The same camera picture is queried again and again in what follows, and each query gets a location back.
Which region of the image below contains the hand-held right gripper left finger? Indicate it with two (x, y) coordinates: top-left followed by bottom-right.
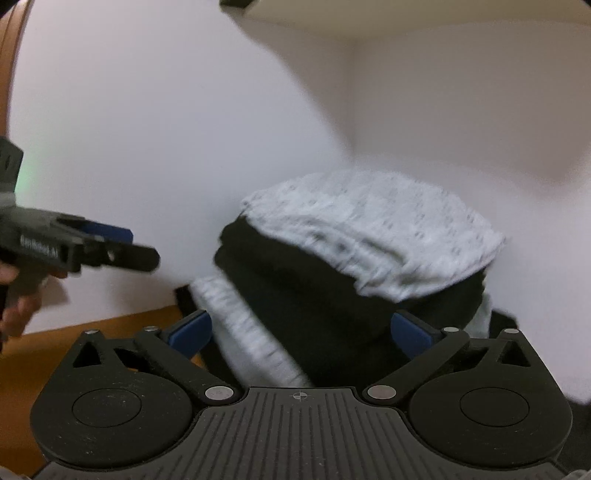
(71, 309), (242, 408)

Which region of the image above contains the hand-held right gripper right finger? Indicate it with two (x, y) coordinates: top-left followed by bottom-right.
(361, 309), (533, 408)

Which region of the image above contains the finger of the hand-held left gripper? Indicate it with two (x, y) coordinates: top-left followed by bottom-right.
(83, 220), (134, 244)
(81, 241), (161, 274)

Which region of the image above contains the white patterned garment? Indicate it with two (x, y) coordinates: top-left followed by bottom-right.
(239, 167), (507, 304)
(188, 274), (315, 389)

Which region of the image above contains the person's left hand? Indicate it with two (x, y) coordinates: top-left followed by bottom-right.
(0, 263), (70, 341)

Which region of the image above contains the black folded garment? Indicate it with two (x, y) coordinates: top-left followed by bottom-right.
(231, 277), (485, 389)
(172, 283), (521, 389)

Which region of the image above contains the grey folded garment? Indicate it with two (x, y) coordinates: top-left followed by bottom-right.
(463, 293), (493, 341)

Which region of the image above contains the black folded sweater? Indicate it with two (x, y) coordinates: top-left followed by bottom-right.
(213, 218), (489, 352)

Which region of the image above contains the wooden window frame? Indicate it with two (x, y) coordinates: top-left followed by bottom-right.
(0, 0), (31, 137)

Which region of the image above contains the beige wall shelf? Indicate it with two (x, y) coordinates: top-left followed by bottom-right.
(218, 0), (591, 35)

